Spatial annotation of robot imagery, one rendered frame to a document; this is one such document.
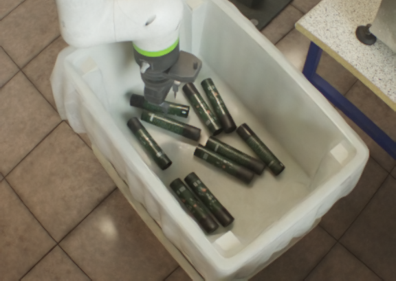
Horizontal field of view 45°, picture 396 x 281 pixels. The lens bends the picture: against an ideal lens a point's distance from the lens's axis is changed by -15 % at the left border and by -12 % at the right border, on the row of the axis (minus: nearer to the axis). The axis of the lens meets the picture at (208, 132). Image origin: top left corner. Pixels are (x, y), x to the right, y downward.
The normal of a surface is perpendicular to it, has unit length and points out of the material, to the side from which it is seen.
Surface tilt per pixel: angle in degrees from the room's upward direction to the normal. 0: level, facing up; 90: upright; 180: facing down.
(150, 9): 39
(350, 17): 0
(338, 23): 0
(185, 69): 0
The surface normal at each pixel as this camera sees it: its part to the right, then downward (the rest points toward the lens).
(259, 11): 0.03, -0.44
